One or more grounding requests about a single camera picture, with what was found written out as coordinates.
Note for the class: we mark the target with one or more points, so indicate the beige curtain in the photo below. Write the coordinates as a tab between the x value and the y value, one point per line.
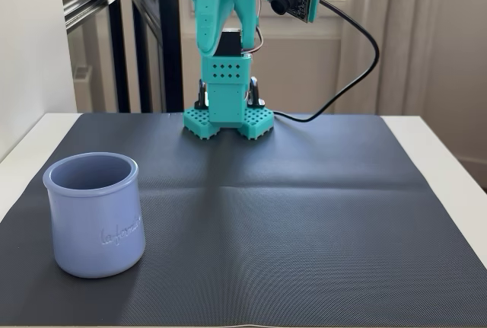
430	39

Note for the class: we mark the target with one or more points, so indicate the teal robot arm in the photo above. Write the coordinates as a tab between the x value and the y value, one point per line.
226	92

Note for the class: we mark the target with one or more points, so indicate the black metal clamp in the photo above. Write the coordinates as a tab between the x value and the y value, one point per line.
255	92
201	94

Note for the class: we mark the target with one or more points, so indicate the black framed glass door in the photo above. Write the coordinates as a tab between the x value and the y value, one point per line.
114	39

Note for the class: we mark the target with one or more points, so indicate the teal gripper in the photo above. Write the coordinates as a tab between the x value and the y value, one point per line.
204	20

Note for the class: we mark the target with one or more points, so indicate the dark grey textured mat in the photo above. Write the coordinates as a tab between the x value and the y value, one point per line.
266	229

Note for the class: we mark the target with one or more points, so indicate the blue ceramic pot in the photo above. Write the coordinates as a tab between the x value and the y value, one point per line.
95	214

